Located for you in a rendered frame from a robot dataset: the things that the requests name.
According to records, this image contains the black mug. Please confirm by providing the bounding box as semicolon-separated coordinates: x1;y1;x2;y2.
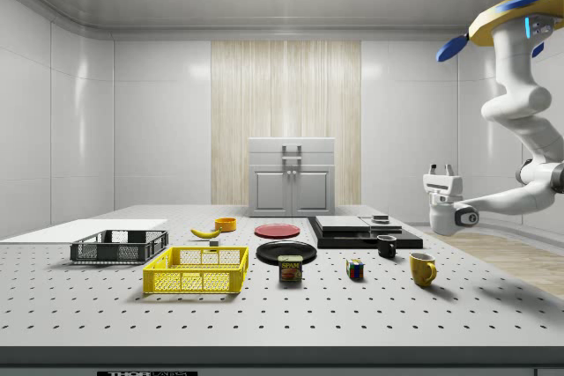
376;234;398;260

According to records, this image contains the puzzle cube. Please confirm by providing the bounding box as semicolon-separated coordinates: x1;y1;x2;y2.
345;258;366;281

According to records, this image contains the white cabinet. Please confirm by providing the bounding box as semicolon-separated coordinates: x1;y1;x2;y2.
247;136;337;218

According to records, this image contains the black stove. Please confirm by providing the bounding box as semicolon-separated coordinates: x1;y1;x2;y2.
307;214;425;250

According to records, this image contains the yellow mug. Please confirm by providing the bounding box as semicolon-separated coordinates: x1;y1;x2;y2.
408;252;439;287

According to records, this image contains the dark grey basket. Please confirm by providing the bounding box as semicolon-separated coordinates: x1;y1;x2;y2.
70;229;170;266

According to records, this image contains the red plate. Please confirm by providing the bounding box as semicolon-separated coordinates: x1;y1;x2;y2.
254;223;301;240

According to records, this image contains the white board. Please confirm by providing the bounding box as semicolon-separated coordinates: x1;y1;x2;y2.
0;218;170;244

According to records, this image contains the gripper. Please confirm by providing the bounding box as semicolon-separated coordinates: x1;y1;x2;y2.
422;164;464;198

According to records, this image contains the flat-sided can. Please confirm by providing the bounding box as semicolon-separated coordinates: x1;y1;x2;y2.
277;254;304;284

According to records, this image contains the banana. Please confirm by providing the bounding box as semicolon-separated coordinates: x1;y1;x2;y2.
189;226;223;240

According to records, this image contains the black plate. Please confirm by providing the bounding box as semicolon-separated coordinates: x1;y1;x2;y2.
255;240;319;265

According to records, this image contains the yellow basket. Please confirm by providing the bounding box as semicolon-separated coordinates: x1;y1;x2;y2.
142;246;250;295

